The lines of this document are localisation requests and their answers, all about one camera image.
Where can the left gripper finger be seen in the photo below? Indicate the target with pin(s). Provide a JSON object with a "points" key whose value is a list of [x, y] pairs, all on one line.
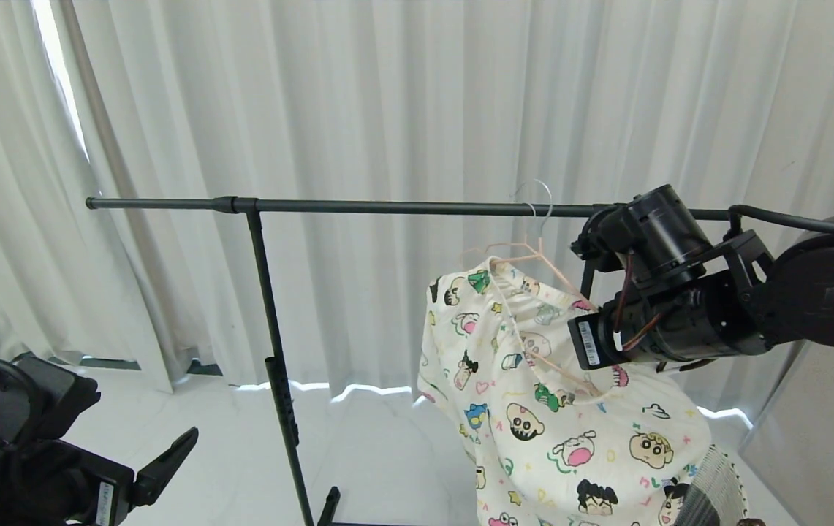
{"points": [[164, 467]]}

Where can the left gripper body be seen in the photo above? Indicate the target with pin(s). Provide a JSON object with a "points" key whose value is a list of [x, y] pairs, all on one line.
{"points": [[36, 489]]}

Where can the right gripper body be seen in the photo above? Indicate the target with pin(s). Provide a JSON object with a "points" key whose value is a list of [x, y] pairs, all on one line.
{"points": [[680, 329]]}

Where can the pink clothes hanger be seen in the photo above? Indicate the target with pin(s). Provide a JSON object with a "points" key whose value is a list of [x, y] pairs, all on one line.
{"points": [[561, 274], [538, 245]]}

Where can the cream printed garment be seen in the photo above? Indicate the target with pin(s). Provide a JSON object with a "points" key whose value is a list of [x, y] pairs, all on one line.
{"points": [[533, 438]]}

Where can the white laundry basket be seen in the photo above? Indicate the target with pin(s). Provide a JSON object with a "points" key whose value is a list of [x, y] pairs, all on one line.
{"points": [[709, 489]]}

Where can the black clothes rack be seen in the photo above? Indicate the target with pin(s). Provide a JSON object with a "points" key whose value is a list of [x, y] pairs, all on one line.
{"points": [[387, 207]]}

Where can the white curtain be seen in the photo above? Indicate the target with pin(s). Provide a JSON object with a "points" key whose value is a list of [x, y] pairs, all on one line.
{"points": [[314, 109]]}

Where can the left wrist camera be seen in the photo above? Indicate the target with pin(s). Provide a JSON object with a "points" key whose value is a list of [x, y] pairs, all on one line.
{"points": [[51, 398]]}

